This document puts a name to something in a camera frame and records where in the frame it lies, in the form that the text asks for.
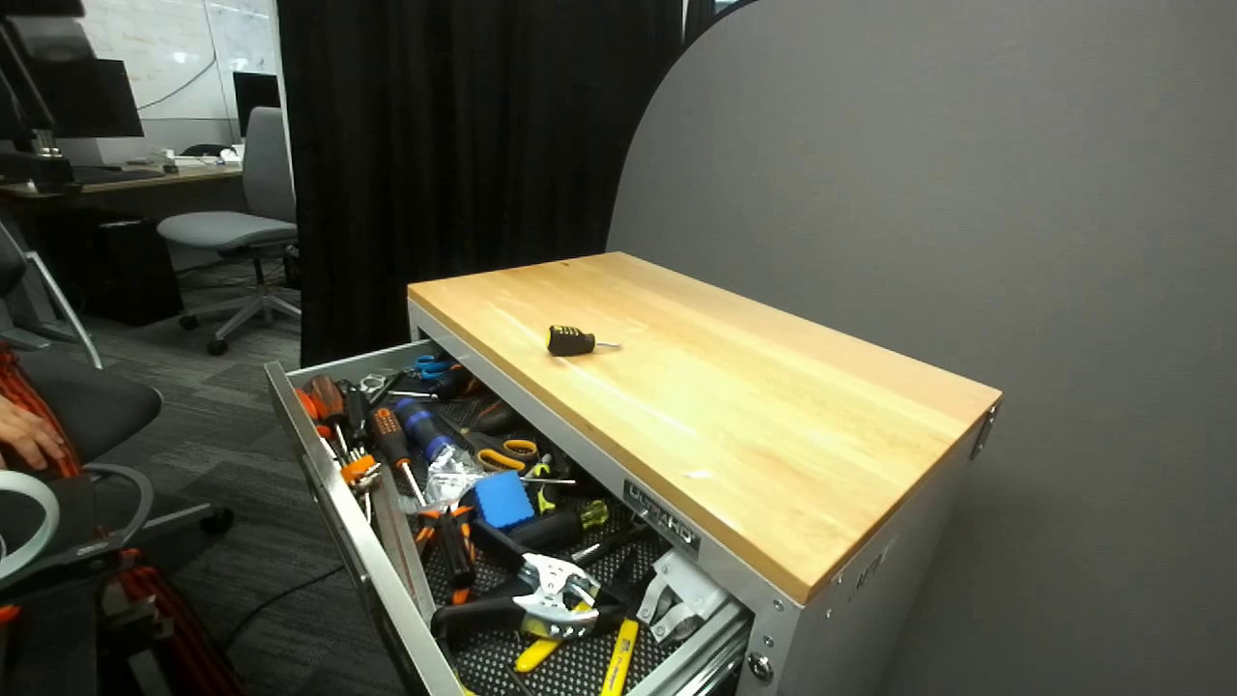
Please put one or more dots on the person's hand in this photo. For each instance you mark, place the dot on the person's hand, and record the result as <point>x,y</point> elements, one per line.
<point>28,437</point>

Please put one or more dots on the short black yellow screwdriver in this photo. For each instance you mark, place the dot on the short black yellow screwdriver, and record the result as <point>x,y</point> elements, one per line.
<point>576,342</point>

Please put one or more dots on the open grey tool drawer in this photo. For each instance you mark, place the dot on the open grey tool drawer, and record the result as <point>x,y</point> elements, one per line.
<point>403,591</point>

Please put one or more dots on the black chair with armrest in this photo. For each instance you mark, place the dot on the black chair with armrest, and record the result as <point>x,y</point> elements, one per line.
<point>85,547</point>

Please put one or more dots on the wooden office desk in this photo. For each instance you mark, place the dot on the wooden office desk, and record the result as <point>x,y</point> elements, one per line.
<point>135,193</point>

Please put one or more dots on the grey office chair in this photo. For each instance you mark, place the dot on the grey office chair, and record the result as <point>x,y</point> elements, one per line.
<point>257,229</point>

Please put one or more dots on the computer monitor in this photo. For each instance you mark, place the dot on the computer monitor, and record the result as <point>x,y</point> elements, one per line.
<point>254,91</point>

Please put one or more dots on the clear plastic bag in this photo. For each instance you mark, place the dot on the clear plastic bag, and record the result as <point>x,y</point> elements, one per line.
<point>449,475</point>

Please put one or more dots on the blue plastic box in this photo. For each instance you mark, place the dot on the blue plastic box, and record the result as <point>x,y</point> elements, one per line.
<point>500,498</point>

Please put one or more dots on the black curtain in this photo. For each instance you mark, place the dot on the black curtain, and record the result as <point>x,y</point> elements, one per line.
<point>440,138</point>

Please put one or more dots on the white spring clamp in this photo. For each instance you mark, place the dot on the white spring clamp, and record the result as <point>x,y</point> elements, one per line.
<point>558,591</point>

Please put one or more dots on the grey tool cabinet wooden top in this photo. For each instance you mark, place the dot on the grey tool cabinet wooden top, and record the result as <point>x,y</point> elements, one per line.
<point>800,469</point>

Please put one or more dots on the grey round partition panel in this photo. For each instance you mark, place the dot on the grey round partition panel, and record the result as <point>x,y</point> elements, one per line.
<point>1036,193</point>

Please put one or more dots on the red handle screwdriver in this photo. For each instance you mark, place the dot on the red handle screwdriver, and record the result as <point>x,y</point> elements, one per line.
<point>325,406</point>

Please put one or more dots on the orange black handle screwdriver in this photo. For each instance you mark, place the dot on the orange black handle screwdriver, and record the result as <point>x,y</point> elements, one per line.
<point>394,448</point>

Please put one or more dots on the blue black handle screwdriver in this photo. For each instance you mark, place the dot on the blue black handle screwdriver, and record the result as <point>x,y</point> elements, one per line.
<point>421,428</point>

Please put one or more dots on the blue handle scissors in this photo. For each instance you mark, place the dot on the blue handle scissors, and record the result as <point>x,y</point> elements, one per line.
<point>434,373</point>

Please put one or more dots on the orange handle scissors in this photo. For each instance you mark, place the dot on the orange handle scissors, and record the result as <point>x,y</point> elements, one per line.
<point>517,455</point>

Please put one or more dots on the yellow handle pliers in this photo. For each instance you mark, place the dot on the yellow handle pliers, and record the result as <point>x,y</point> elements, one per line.
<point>615,671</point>

